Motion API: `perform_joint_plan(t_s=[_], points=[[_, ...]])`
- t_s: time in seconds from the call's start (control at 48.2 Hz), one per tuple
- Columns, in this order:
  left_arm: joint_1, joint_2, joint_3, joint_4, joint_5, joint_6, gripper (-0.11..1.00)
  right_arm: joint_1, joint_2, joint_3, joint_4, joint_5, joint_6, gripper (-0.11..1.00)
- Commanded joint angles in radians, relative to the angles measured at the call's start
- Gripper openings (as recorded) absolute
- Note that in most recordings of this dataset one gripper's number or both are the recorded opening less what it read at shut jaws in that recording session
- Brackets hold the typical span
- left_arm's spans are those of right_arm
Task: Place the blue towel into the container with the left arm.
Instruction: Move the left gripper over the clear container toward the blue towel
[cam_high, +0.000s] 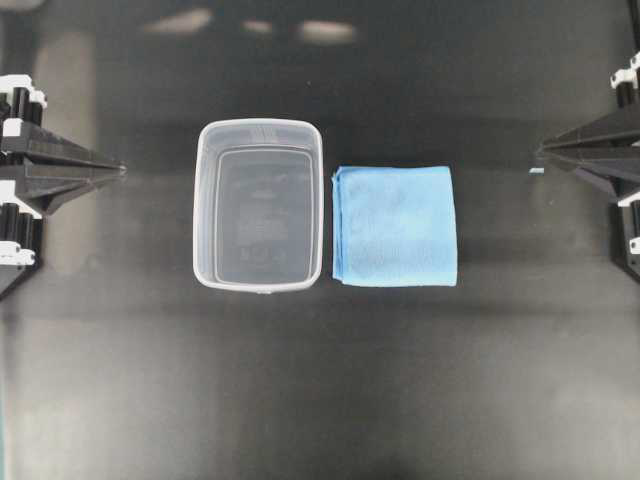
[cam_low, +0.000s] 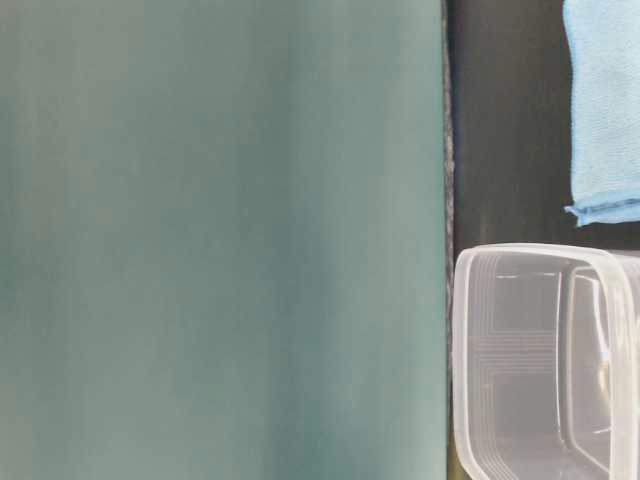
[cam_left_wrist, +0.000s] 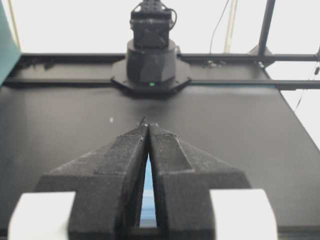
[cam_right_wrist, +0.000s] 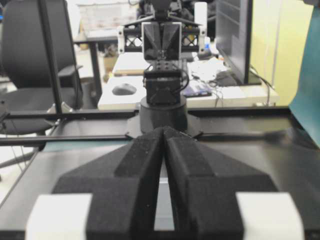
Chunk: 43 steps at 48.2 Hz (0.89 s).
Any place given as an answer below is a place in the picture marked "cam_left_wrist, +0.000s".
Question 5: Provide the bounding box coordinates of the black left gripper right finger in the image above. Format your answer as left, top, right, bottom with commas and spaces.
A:
148, 123, 251, 240

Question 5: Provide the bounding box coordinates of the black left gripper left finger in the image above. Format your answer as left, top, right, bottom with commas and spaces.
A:
34, 118, 149, 240

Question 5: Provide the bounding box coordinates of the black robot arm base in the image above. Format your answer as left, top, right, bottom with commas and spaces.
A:
112, 0, 191, 94

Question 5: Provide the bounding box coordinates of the blue towel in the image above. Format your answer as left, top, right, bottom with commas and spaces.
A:
139, 155, 157, 228

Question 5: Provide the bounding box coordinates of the teal panel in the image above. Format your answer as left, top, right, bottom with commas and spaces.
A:
0, 0, 22, 86

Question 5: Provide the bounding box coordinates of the black metal frame rail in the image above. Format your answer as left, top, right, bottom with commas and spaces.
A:
4, 53, 320, 94

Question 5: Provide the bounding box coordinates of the thin black hanging cable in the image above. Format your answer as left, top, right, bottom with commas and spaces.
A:
209, 0, 231, 54

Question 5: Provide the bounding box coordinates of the black cable at right edge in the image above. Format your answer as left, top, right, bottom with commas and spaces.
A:
294, 44, 320, 111

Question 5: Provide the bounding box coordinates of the black vertical frame post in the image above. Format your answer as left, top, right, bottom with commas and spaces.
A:
248, 0, 276, 57

